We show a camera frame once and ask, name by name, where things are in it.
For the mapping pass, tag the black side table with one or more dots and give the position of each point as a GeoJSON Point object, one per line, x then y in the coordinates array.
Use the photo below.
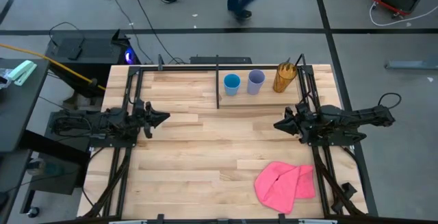
{"type": "Point", "coordinates": [20, 114]}

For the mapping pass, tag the black aluminium table frame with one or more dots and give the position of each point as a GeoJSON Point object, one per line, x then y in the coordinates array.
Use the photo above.
{"type": "Point", "coordinates": [135, 80]}

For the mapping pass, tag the amber plastic cup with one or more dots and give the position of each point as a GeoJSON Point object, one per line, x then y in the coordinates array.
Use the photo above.
{"type": "Point", "coordinates": [283, 78]}

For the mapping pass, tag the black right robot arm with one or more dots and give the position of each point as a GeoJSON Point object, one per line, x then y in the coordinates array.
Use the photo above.
{"type": "Point", "coordinates": [352, 121]}

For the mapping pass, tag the wooden shelf with black frame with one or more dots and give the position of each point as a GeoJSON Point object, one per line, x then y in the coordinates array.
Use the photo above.
{"type": "Point", "coordinates": [260, 100]}

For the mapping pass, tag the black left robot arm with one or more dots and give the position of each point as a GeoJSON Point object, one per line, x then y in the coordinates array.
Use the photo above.
{"type": "Point", "coordinates": [102, 121]}

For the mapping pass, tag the pink cloth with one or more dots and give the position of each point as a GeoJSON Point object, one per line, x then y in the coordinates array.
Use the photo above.
{"type": "Point", "coordinates": [280, 186]}

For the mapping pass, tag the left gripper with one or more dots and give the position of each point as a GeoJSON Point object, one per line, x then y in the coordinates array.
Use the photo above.
{"type": "Point", "coordinates": [142, 116]}

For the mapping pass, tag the black equipment cart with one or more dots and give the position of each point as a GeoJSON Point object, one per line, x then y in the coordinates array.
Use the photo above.
{"type": "Point", "coordinates": [51, 179]}

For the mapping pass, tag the mint green stapler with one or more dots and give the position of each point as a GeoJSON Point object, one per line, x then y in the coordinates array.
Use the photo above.
{"type": "Point", "coordinates": [22, 72]}

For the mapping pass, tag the grey metal floor bar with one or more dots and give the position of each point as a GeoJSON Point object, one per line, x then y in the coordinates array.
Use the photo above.
{"type": "Point", "coordinates": [410, 65]}

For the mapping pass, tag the blue plastic cup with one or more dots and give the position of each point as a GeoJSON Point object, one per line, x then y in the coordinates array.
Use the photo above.
{"type": "Point", "coordinates": [232, 85]}

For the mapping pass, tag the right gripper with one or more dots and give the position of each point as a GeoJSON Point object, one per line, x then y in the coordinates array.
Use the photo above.
{"type": "Point", "coordinates": [304, 124]}

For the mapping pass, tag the lavender plastic cup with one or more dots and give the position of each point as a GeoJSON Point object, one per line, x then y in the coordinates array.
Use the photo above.
{"type": "Point", "coordinates": [255, 83]}

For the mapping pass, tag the black desktop computer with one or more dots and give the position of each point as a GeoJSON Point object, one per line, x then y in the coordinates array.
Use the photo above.
{"type": "Point", "coordinates": [92, 52]}

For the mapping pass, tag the flat black box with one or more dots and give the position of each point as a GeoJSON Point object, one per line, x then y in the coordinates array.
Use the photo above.
{"type": "Point", "coordinates": [222, 60]}

